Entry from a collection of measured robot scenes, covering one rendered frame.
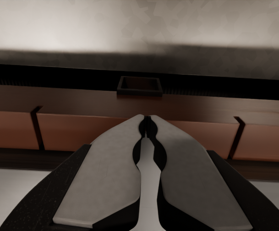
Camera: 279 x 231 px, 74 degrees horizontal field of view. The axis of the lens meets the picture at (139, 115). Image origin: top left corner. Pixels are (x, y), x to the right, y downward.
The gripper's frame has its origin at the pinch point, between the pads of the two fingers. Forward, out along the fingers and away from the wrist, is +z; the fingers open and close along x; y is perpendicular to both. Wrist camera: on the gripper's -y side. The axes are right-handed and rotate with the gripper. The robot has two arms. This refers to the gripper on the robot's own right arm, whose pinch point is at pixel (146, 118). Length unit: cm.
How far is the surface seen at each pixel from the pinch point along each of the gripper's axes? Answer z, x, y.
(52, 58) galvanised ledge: 17.4, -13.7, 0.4
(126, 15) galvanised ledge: 17.4, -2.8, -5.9
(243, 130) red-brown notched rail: 2.8, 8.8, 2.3
